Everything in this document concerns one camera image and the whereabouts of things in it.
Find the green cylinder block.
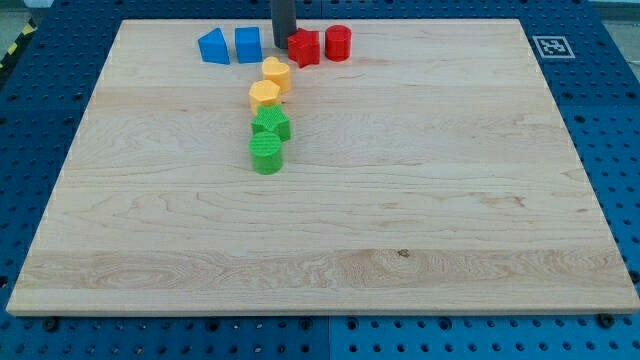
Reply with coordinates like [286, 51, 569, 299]
[249, 132, 283, 175]

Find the white fiducial marker tag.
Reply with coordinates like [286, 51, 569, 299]
[533, 35, 575, 59]

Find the wooden board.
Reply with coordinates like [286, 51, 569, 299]
[7, 19, 639, 317]

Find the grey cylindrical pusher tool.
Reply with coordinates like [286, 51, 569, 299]
[270, 0, 298, 49]

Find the red cylinder block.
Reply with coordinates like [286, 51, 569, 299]
[325, 25, 352, 62]

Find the yellow heart block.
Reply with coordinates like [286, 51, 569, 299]
[261, 56, 292, 93]

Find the yellow hexagon block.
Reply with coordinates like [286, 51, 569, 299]
[248, 80, 281, 115]

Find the blue cube block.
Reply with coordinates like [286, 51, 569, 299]
[234, 26, 263, 64]

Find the red star block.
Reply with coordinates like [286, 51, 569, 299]
[287, 28, 320, 68]

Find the blue triangle block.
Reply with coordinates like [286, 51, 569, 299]
[198, 28, 230, 65]

